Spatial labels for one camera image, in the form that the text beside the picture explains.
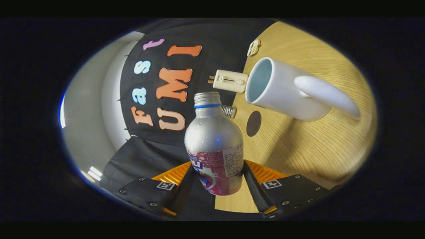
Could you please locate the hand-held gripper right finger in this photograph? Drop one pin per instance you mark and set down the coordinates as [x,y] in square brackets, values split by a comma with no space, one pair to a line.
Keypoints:
[255,192]

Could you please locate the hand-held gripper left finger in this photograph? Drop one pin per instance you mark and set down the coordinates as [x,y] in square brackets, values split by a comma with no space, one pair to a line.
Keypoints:
[184,189]

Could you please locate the silver juice bottle pink label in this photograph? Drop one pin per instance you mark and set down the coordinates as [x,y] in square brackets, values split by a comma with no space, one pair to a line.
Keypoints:
[214,142]

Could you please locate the dark round coaster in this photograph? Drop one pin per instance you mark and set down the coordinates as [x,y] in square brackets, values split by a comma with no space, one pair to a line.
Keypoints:
[253,123]

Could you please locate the white cup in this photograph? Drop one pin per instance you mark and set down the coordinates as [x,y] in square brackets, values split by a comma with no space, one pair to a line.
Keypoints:
[285,96]

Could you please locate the black backdrop cloth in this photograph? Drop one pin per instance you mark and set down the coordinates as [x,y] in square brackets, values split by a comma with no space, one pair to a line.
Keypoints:
[149,156]

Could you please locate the wooden table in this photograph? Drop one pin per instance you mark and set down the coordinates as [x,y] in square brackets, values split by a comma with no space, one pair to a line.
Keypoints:
[315,149]

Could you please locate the ceiling light panel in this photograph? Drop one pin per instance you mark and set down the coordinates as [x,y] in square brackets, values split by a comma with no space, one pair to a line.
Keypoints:
[95,173]

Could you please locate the white toaster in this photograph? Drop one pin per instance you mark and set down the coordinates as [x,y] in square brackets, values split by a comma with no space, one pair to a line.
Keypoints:
[230,81]

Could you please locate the white divided dish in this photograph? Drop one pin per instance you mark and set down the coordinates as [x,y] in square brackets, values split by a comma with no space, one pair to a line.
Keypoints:
[253,47]

